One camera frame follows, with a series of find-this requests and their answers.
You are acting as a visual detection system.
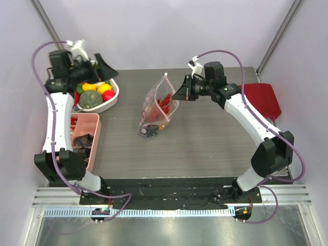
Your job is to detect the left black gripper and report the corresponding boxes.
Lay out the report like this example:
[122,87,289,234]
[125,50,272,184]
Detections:
[68,53,118,85]

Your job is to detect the clear zip top bag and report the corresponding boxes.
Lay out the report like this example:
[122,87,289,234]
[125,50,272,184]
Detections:
[139,73,179,138]

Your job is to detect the red plastic lobster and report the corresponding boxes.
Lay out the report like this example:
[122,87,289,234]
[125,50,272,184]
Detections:
[143,93,172,122]

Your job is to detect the black toy grapes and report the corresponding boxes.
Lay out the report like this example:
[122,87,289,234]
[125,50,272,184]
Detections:
[140,125,159,138]

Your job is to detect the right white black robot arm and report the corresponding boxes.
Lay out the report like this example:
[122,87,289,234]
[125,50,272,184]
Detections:
[172,60,294,202]

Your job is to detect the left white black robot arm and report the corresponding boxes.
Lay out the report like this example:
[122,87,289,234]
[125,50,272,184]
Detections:
[34,49,118,204]

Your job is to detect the red toy apple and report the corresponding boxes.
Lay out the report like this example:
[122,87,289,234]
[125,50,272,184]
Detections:
[102,90,116,101]

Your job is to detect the yellow toy lemon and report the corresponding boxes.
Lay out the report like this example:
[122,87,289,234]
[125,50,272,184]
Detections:
[81,82,112,95]

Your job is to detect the green toy pumpkin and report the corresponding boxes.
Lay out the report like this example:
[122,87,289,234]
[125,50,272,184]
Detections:
[78,91,103,109]

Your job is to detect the green toy chili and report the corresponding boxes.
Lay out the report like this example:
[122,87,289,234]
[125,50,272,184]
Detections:
[76,85,84,95]

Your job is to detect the white plastic basket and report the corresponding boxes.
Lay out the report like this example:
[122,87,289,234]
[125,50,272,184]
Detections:
[76,78,120,113]

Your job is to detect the red toy chili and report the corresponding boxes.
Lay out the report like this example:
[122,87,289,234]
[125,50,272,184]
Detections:
[73,91,80,108]

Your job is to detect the pink compartment tray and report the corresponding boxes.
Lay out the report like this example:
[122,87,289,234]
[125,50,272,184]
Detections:
[70,113,102,172]

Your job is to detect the red felt pieces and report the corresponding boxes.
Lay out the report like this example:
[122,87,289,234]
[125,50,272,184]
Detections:
[70,117,77,134]

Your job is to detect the red folded cloth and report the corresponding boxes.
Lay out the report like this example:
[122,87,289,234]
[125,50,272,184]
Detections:
[244,83,281,122]

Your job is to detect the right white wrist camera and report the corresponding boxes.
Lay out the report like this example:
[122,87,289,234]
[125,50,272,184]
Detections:
[188,56,203,77]

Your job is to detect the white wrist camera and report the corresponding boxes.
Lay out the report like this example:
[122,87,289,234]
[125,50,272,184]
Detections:
[188,56,203,77]
[65,39,95,65]

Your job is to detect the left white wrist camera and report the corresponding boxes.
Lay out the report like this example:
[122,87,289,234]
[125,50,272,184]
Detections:
[65,39,95,65]

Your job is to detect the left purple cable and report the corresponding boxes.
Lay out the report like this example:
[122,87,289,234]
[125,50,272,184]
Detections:
[31,40,132,222]

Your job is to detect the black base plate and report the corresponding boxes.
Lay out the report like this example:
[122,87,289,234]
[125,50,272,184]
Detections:
[78,177,264,210]

